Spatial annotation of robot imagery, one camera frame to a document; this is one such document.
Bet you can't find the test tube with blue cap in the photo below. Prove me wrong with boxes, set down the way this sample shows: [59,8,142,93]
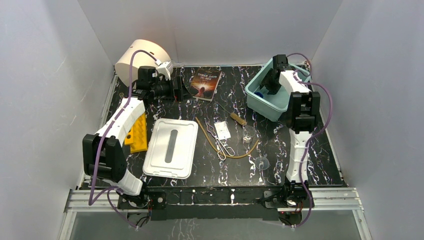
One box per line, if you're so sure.
[254,92,264,99]

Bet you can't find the white plastic bin lid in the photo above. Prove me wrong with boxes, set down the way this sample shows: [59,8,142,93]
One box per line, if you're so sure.
[143,118,199,180]

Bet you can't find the aluminium frame rail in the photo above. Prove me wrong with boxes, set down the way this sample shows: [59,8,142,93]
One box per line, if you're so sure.
[64,187,363,213]

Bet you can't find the white cylindrical container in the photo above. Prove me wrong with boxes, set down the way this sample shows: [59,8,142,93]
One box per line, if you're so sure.
[114,39,171,87]

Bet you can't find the test tube brush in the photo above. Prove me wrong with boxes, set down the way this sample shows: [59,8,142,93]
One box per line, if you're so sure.
[216,103,247,126]

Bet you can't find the small white plastic bag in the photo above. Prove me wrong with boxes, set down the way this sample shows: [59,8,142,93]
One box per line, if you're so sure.
[214,121,231,140]

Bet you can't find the yellow test tube rack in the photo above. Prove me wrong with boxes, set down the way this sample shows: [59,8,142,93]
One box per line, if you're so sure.
[124,113,148,154]

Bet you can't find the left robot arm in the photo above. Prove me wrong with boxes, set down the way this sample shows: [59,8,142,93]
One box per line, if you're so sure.
[82,66,190,208]

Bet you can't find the Three Days To See book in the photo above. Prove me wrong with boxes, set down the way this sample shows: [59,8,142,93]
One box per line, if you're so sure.
[188,68,222,102]

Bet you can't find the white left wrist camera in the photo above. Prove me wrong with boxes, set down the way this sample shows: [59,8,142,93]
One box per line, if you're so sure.
[156,60,174,81]

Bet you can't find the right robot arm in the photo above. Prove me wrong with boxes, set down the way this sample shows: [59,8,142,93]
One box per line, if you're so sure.
[259,54,321,184]

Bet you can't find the tan rubber tube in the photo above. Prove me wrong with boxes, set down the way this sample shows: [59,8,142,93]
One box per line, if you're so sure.
[195,117,259,159]

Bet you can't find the teal plastic bin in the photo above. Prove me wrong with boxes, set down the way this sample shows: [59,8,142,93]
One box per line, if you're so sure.
[245,57,321,122]

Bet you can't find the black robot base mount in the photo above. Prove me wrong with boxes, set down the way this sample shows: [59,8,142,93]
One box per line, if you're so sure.
[118,184,315,224]

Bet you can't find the metal crucible tongs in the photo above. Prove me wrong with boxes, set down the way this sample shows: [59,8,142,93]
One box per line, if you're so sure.
[204,119,235,162]

